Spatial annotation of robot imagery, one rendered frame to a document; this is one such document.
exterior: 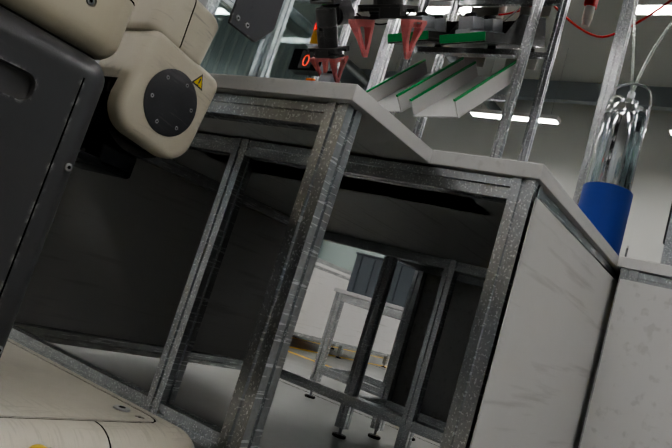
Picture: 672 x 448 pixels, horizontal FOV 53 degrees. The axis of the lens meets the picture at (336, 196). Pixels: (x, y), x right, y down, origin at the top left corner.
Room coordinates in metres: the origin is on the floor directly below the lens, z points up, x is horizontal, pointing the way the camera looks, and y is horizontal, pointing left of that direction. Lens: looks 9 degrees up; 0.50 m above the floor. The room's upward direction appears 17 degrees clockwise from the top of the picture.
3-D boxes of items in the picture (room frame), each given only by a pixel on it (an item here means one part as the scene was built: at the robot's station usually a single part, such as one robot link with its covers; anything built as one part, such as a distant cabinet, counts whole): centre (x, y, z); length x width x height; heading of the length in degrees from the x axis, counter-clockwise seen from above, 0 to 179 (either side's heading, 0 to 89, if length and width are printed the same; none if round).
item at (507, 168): (2.20, -0.15, 0.84); 1.50 x 1.41 x 0.03; 54
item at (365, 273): (3.86, -0.58, 0.73); 0.62 x 0.42 x 0.23; 54
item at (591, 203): (2.13, -0.84, 0.99); 0.16 x 0.16 x 0.27
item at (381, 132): (1.61, 0.18, 0.84); 0.90 x 0.70 x 0.03; 54
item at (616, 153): (2.13, -0.84, 1.32); 0.14 x 0.14 x 0.38
